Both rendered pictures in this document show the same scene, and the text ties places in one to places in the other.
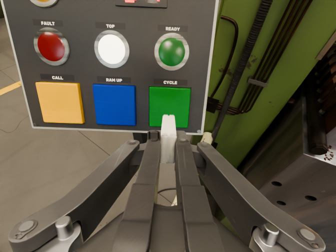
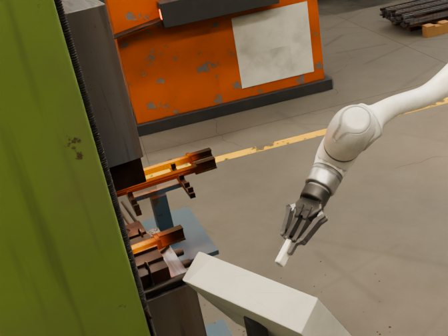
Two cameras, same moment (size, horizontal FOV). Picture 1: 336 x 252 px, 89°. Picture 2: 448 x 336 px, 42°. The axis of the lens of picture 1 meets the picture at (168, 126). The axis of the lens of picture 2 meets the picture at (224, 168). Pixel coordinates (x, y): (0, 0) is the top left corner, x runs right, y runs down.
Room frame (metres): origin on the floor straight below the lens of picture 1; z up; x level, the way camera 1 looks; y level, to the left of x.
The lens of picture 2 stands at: (1.08, 0.86, 1.99)
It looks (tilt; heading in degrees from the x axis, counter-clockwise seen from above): 26 degrees down; 227
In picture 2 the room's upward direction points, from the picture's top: 10 degrees counter-clockwise
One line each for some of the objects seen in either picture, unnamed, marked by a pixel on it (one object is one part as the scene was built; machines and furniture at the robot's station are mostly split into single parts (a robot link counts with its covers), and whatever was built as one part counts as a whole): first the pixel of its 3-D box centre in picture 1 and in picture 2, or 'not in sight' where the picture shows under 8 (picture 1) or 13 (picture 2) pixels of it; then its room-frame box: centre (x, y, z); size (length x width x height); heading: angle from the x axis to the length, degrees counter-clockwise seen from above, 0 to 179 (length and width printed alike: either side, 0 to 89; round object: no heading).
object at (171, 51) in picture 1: (171, 52); not in sight; (0.28, 0.00, 1.09); 0.05 x 0.03 x 0.04; 66
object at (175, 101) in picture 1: (169, 107); not in sight; (0.23, 0.00, 1.01); 0.07 x 0.05 x 0.07; 91
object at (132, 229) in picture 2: not in sight; (127, 239); (0.18, -0.63, 0.95); 0.12 x 0.09 x 0.07; 156
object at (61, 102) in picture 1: (62, 102); not in sight; (0.23, 0.20, 1.01); 0.07 x 0.05 x 0.07; 91
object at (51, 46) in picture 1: (51, 47); not in sight; (0.28, 0.20, 1.09); 0.05 x 0.03 x 0.04; 66
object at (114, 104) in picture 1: (116, 105); not in sight; (0.23, 0.10, 1.01); 0.07 x 0.05 x 0.07; 91
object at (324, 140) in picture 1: (313, 96); (127, 300); (0.38, -0.40, 0.93); 0.40 x 0.03 x 0.03; 156
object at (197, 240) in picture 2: not in sight; (168, 239); (-0.13, -0.84, 0.69); 0.40 x 0.30 x 0.02; 63
